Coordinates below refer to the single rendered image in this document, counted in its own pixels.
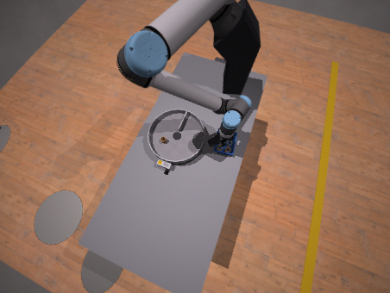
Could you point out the blue crate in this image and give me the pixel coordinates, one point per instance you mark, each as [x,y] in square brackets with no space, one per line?
[232,147]

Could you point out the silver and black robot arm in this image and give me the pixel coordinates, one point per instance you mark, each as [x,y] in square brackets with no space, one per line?
[147,52]

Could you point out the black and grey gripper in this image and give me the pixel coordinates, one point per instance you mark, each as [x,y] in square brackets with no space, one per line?
[222,143]

